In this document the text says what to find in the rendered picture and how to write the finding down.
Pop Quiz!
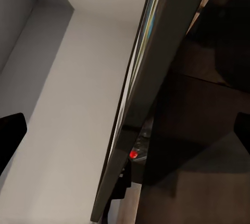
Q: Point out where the poster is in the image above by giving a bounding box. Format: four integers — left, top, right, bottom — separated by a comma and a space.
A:
90, 0, 202, 222

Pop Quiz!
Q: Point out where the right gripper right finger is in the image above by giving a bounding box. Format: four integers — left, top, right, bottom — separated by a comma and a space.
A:
233, 113, 250, 153

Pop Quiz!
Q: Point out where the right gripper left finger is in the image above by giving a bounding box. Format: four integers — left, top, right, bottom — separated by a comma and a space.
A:
0, 113, 27, 175

